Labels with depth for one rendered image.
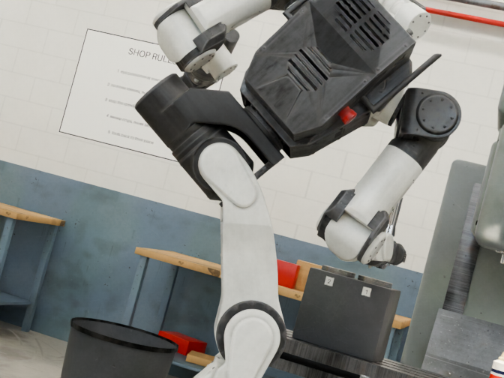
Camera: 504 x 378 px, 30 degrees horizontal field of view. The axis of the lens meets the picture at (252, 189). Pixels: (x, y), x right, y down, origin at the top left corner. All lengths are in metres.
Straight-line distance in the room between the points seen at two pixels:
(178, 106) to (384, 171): 0.43
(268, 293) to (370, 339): 0.53
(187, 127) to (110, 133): 5.44
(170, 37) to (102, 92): 5.47
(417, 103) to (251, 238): 0.43
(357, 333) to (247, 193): 0.65
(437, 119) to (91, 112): 5.69
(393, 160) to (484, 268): 0.96
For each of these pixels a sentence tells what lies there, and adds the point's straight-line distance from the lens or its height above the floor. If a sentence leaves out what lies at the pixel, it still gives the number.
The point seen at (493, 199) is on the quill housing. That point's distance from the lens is 2.37.
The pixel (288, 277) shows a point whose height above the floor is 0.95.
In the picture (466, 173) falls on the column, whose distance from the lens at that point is 2.84.
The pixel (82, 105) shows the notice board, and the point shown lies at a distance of 7.46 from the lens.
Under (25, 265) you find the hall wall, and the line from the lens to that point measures 7.51.
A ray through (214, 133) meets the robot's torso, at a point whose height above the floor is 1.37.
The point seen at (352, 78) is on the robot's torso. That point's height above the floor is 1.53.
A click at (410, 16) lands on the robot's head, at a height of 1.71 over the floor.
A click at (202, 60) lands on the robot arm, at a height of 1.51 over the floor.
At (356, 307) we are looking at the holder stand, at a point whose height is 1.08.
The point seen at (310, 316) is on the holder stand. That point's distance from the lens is 2.42.
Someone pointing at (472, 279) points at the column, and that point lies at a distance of 2.82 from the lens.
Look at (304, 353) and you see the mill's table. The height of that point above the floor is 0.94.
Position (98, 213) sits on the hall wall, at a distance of 7.27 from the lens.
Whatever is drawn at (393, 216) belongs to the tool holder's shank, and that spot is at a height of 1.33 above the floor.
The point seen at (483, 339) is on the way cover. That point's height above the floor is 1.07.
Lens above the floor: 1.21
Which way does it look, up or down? 2 degrees up
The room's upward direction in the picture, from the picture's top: 15 degrees clockwise
